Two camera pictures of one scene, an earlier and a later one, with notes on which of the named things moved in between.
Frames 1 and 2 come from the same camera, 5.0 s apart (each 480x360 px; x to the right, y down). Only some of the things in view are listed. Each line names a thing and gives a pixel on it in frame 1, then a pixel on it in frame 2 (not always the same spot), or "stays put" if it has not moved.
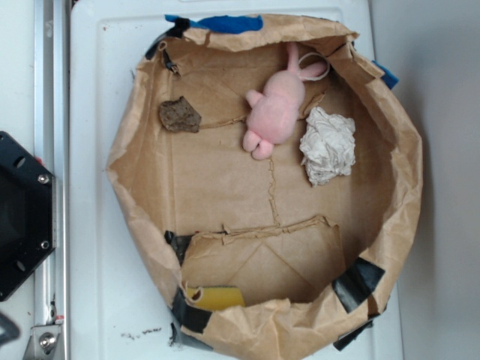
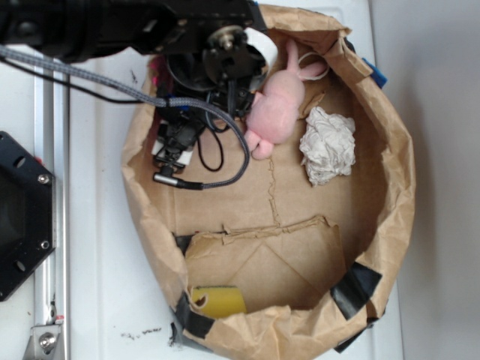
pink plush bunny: [274, 115] stays put
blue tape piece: [388, 78] → [376, 75]
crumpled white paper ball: [328, 146] stays put
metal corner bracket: [46, 343] stays put
